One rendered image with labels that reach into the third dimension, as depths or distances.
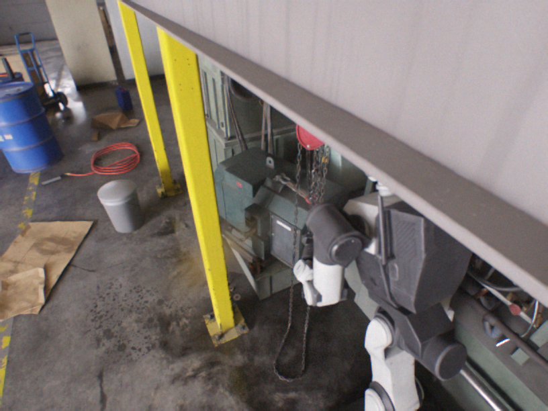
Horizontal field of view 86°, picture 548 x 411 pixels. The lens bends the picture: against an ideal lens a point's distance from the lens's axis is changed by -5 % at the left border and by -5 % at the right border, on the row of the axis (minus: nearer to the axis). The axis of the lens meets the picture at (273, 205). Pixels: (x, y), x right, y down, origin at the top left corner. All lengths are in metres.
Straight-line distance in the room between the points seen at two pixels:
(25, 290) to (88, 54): 5.16
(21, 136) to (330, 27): 4.10
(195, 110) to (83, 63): 6.12
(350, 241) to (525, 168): 0.54
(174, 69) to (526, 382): 1.71
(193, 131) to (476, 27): 1.02
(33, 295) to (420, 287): 2.53
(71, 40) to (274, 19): 6.75
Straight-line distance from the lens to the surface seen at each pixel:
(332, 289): 0.92
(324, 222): 0.78
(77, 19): 7.10
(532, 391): 1.63
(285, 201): 1.63
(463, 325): 1.64
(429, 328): 0.99
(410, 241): 0.79
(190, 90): 1.13
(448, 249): 0.85
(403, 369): 1.25
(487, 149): 0.25
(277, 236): 1.73
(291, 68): 0.44
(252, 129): 2.29
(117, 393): 2.12
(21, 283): 2.96
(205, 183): 1.29
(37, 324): 2.62
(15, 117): 4.25
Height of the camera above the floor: 1.82
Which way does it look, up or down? 38 degrees down
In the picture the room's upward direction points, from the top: straight up
